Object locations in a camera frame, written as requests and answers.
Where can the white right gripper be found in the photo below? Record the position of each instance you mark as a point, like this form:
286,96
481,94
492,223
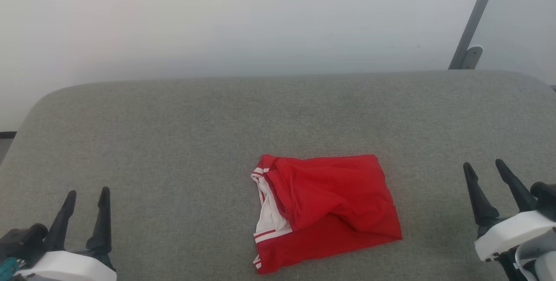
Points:
512,231

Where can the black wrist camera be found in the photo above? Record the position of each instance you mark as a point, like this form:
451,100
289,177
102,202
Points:
21,242
545,198

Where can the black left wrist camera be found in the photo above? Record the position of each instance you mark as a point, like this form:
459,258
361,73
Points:
21,242

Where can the red shirt with white sleeves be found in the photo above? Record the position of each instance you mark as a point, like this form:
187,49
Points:
330,211

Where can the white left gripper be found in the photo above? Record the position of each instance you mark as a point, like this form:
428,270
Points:
65,267

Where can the grey metal post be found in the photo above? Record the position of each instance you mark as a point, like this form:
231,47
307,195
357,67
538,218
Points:
473,20

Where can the grey fabric sofa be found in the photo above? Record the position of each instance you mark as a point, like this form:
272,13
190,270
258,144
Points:
173,150

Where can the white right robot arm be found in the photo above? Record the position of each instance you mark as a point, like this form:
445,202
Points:
534,259

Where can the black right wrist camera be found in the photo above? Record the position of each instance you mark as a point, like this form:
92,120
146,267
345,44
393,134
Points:
545,198

